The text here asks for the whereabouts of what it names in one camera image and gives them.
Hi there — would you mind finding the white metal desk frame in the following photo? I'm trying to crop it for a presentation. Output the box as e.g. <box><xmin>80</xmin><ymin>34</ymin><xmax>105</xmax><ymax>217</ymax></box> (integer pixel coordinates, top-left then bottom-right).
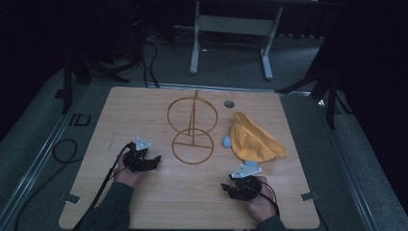
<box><xmin>189</xmin><ymin>0</ymin><xmax>285</xmax><ymax>82</ymax></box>

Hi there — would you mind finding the person's right hand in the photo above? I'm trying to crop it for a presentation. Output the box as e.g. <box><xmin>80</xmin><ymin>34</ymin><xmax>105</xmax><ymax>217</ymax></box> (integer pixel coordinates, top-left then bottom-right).
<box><xmin>245</xmin><ymin>175</ymin><xmax>279</xmax><ymax>223</ymax></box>

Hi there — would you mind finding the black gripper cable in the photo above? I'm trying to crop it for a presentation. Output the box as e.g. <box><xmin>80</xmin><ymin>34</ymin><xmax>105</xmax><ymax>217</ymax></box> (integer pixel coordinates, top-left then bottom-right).
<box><xmin>71</xmin><ymin>141</ymin><xmax>134</xmax><ymax>231</ymax></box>
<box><xmin>258</xmin><ymin>180</ymin><xmax>281</xmax><ymax>217</ymax></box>

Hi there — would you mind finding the golden wire hat stand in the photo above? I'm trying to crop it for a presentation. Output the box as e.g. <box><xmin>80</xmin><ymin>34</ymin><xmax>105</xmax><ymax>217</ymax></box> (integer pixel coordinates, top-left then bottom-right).
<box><xmin>166</xmin><ymin>90</ymin><xmax>219</xmax><ymax>167</ymax></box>

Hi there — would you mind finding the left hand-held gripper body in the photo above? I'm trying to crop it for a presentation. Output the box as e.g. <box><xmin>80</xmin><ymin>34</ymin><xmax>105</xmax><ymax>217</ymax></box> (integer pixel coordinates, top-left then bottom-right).
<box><xmin>122</xmin><ymin>136</ymin><xmax>152</xmax><ymax>173</ymax></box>

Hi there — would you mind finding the black looped floor cable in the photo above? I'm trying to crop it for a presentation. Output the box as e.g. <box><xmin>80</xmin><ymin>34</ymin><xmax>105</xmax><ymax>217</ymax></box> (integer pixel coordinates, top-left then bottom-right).
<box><xmin>13</xmin><ymin>138</ymin><xmax>85</xmax><ymax>231</ymax></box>

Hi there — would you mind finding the grey tape piece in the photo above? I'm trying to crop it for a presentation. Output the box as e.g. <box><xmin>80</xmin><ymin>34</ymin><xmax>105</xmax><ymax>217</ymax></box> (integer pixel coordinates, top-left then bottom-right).
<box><xmin>300</xmin><ymin>191</ymin><xmax>320</xmax><ymax>202</ymax></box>
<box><xmin>64</xmin><ymin>193</ymin><xmax>82</xmax><ymax>205</ymax></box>

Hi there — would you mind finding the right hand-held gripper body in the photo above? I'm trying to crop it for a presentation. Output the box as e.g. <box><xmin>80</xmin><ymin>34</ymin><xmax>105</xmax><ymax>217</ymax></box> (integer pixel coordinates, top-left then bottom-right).
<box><xmin>229</xmin><ymin>163</ymin><xmax>264</xmax><ymax>202</ymax></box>

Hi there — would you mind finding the person's left hand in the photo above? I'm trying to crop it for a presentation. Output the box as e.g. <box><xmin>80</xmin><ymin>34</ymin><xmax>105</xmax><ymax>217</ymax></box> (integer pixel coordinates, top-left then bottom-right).
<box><xmin>113</xmin><ymin>153</ymin><xmax>146</xmax><ymax>190</ymax></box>

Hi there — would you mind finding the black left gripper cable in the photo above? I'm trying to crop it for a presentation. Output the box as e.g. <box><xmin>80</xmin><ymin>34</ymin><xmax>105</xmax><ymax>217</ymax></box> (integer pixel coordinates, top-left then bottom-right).
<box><xmin>71</xmin><ymin>141</ymin><xmax>134</xmax><ymax>231</ymax></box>

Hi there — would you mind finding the yellow hat with blue ears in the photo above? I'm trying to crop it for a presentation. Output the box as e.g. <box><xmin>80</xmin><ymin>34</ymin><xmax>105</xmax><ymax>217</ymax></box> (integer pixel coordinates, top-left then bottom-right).
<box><xmin>221</xmin><ymin>112</ymin><xmax>287</xmax><ymax>168</ymax></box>

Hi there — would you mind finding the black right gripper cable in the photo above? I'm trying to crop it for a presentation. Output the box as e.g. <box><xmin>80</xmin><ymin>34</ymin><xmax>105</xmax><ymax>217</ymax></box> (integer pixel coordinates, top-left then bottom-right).
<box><xmin>258</xmin><ymin>180</ymin><xmax>281</xmax><ymax>217</ymax></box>

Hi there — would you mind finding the black metal stand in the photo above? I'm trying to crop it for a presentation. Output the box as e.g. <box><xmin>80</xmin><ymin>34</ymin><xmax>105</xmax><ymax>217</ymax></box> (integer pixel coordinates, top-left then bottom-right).
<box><xmin>274</xmin><ymin>32</ymin><xmax>354</xmax><ymax>131</ymax></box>
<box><xmin>53</xmin><ymin>32</ymin><xmax>146</xmax><ymax>116</ymax></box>

